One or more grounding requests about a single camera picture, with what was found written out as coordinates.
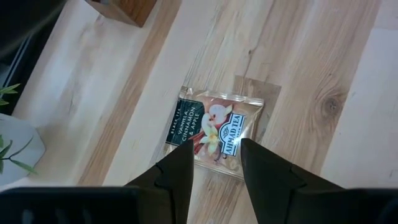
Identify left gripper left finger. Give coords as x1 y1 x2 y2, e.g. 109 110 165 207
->
0 139 195 224

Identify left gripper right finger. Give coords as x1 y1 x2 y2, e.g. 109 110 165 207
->
240 138 398 224

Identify wooden tea organizer box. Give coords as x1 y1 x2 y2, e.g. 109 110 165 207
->
84 0 158 28

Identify green plant in white pot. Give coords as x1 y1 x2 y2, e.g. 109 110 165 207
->
0 83 47 187

